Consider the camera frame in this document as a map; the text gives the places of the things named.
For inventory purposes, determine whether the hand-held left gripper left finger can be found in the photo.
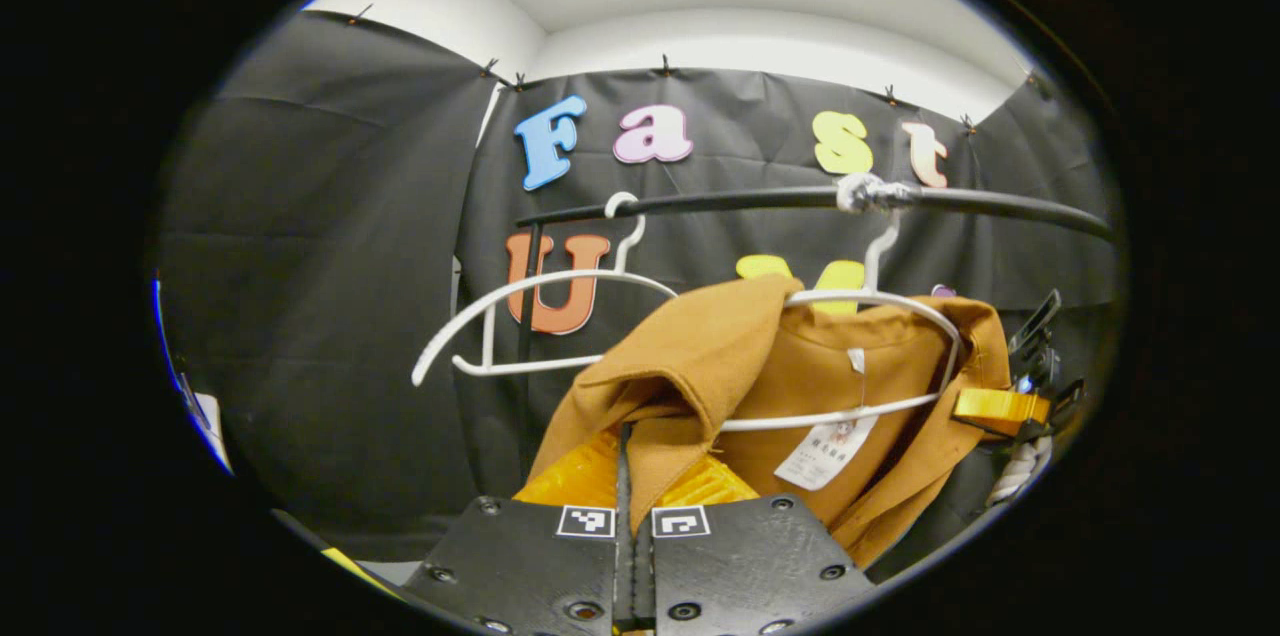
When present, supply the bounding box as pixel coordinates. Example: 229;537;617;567
400;421;636;636

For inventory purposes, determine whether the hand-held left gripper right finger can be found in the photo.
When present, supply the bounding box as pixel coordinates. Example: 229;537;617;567
633;454;881;636

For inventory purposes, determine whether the brown jacket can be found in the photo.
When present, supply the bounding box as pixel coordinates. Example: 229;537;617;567
525;274;1013;569

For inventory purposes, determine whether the white clothes hanger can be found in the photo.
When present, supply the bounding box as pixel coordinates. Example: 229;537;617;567
412;192;681;387
718;174;966;434

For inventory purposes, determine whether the black clothes rack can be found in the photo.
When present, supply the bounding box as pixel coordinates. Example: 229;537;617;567
515;184;1116;482

